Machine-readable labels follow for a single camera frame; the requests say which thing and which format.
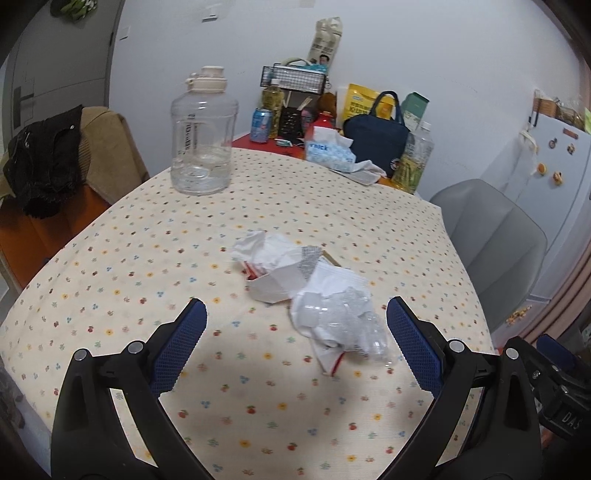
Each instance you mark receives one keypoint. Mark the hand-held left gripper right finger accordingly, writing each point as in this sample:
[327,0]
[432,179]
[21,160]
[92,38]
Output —
[415,346]

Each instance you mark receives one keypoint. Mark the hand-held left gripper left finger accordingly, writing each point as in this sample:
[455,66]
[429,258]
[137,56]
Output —
[180,341]

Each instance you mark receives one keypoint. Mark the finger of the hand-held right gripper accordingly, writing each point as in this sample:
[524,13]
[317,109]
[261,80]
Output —
[540,371]
[558,353]

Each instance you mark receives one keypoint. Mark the clear plastic bag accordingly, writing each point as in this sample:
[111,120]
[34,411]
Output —
[346,318]

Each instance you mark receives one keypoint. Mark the white red-edged wrapper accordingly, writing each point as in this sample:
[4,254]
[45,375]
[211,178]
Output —
[328,362]

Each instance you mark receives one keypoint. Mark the white paper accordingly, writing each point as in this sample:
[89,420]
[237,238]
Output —
[277,286]

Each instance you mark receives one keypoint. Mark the grey printed paper strip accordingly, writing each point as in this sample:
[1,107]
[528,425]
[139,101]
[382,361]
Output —
[310,261]

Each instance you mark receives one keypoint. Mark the yellow flower magnet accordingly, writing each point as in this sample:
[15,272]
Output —
[517,316]

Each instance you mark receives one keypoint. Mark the pink curtain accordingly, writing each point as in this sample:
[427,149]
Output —
[570,286]

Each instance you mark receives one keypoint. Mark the floral tablecloth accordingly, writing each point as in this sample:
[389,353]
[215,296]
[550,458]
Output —
[184,230]

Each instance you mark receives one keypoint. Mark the grey chair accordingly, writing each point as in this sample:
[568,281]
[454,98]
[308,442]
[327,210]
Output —
[498,240]

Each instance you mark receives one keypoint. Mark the white fridge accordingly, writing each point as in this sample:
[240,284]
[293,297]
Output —
[554,207]

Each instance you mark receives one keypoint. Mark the yellow duck magnet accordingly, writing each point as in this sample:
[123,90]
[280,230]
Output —
[557,177]

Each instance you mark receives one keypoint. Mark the large green tea bottle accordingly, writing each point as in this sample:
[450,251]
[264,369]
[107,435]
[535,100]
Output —
[411,170]

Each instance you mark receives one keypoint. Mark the orange round magnet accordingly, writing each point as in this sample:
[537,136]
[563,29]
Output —
[541,168]

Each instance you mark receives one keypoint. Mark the brown chair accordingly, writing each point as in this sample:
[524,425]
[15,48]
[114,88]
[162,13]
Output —
[106,152]

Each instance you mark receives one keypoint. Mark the clear water jug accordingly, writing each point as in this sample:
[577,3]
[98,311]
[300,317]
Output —
[201,138]

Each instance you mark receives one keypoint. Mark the blue tissue pack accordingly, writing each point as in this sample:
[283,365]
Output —
[330,154]

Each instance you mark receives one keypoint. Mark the navy lunch bag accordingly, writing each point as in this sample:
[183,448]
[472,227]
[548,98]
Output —
[374,138]

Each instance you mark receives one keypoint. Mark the white hanging plastic bag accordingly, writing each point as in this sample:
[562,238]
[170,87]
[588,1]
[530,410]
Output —
[528,141]

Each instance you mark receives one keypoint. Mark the black garment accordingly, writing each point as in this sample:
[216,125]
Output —
[46,157]

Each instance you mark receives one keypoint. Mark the blue drink can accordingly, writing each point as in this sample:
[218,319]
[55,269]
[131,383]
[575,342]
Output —
[261,124]

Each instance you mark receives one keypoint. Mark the green patterned box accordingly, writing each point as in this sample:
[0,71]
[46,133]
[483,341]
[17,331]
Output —
[587,120]

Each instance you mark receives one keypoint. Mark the tall green box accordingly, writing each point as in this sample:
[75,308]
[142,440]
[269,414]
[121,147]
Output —
[415,108]

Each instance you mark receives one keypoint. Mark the red bottle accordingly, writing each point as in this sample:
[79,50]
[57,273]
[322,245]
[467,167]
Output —
[321,122]

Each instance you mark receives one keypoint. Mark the black pen holder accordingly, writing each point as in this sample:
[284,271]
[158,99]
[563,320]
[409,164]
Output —
[291,122]

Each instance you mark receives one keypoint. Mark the brown wicker basket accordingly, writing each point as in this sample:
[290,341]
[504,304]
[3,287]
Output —
[547,106]

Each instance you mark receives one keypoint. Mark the yellow snack bag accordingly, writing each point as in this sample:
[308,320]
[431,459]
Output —
[358,101]

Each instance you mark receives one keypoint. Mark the slim yellow tea bottle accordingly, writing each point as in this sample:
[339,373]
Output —
[272,104]

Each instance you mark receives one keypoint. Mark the grey door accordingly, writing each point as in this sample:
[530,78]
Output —
[55,69]

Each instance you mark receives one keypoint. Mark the white wall switch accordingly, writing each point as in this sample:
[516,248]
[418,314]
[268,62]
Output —
[212,11]

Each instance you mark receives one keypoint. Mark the green wall decoration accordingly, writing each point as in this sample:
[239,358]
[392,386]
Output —
[74,8]

